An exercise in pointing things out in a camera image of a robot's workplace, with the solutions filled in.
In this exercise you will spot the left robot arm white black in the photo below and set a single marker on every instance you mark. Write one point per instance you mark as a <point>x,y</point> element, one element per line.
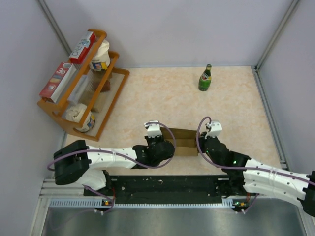
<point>86,165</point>

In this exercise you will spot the white paper bag lower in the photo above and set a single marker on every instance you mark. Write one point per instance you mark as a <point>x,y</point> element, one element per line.
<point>75,113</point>

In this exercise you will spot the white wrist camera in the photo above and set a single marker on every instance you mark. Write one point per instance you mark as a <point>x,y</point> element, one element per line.
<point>153,129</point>
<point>214,128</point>

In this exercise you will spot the orange wooden shelf rack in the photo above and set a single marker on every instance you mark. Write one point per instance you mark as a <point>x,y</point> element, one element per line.
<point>98,90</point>

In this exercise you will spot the green glass bottle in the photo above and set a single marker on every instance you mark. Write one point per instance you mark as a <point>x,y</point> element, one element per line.
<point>205,79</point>

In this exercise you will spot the red white box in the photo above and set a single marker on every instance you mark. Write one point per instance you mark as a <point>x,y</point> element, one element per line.
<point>82,48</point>
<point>57,83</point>

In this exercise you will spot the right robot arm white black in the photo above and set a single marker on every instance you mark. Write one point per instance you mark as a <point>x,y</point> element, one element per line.
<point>248,175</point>

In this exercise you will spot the white paper bag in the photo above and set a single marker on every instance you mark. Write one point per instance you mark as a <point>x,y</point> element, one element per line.
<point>75,113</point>
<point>101,60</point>

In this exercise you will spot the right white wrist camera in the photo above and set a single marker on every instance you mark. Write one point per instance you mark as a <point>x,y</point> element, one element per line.
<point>214,128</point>

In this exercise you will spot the brown cardboard box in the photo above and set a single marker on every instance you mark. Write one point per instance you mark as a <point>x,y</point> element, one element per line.
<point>185,142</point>

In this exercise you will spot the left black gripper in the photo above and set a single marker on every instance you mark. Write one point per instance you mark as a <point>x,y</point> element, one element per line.
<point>161,138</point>

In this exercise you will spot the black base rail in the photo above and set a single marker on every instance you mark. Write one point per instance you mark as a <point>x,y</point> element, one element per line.
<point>192,189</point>

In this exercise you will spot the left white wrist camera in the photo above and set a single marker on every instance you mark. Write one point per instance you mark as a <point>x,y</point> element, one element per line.
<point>153,129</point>

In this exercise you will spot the red white box upper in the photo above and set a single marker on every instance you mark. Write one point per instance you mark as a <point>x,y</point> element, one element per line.
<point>82,48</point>

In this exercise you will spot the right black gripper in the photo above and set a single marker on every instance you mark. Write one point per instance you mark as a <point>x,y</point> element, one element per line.
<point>202,140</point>

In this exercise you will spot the red white box lower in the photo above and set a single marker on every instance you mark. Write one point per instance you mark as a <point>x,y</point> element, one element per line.
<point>57,83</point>

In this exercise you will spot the white paper bag upper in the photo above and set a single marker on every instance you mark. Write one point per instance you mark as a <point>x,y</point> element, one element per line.
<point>101,60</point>

